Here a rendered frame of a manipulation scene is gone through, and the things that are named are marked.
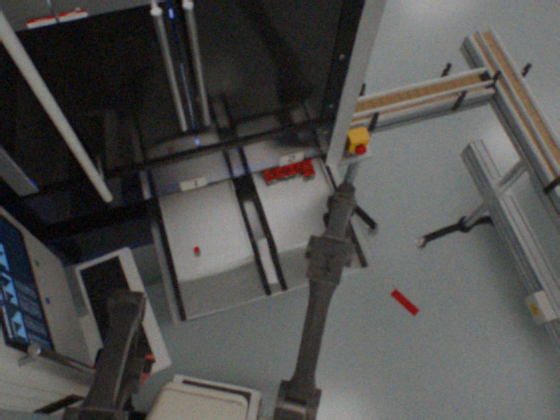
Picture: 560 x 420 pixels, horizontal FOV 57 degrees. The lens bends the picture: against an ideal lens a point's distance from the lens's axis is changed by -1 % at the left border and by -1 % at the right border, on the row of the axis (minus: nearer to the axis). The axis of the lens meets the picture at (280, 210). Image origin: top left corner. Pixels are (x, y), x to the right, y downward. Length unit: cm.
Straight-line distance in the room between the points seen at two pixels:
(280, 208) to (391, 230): 112
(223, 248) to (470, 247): 156
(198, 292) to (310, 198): 51
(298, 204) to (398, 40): 193
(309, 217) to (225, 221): 29
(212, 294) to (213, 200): 34
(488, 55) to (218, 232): 129
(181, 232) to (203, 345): 91
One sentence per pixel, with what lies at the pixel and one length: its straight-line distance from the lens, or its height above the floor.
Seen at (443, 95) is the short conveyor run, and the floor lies 96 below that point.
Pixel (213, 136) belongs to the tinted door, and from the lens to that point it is 154.
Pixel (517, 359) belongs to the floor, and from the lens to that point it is 289.
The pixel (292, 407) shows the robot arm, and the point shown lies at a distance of 130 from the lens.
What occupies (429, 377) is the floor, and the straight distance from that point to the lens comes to 271.
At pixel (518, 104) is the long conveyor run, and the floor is 96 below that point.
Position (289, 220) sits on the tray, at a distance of 183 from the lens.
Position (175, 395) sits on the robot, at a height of 133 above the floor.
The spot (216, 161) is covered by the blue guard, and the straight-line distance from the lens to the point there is 165.
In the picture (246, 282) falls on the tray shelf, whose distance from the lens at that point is 176.
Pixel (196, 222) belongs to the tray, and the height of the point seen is 88.
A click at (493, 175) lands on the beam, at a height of 55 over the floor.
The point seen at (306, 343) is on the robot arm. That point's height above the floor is 138.
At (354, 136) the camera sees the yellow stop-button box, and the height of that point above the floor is 103.
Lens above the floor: 257
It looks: 66 degrees down
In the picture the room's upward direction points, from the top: 5 degrees clockwise
